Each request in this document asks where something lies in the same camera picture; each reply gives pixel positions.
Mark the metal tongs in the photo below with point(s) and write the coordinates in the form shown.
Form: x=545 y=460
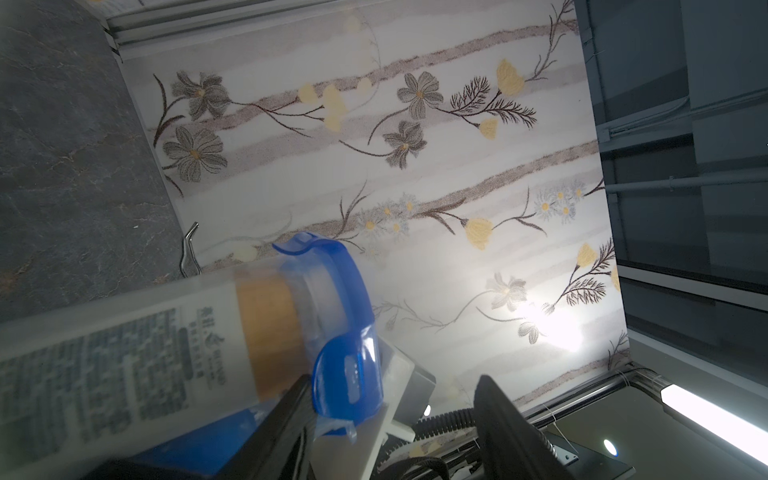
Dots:
x=189 y=265

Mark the blue lidded clear jar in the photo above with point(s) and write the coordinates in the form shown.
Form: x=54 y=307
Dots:
x=119 y=376

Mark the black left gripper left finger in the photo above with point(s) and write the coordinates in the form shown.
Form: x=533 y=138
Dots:
x=235 y=447

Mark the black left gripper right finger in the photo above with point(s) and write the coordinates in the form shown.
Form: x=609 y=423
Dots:
x=511 y=448

